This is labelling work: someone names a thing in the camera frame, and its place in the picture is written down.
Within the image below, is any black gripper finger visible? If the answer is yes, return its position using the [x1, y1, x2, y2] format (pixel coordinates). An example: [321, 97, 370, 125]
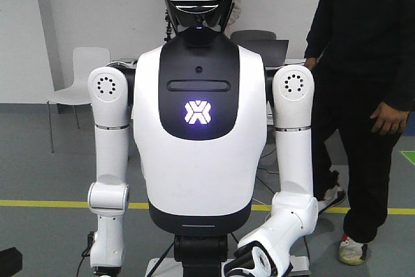
[1, 247, 23, 277]

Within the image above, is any person in dark clothes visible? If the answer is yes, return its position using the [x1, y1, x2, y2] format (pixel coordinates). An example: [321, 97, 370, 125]
[304, 0, 414, 265]

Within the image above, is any person's other hand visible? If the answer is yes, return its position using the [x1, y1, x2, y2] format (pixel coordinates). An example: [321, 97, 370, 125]
[304, 57, 318, 71]

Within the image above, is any white black robot base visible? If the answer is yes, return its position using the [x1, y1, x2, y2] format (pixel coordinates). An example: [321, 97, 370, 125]
[145, 235, 311, 276]

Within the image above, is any person's bare hand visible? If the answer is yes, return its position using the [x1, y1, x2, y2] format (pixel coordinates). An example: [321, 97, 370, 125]
[370, 102, 409, 136]

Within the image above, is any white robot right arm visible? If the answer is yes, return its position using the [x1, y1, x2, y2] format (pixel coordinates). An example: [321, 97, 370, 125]
[88, 49, 318, 276]

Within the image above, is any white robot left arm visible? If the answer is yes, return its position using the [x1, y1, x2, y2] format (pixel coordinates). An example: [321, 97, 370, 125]
[88, 67, 131, 276]

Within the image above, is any white plastic chair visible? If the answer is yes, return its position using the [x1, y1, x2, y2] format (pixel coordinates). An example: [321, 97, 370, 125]
[47, 47, 110, 153]

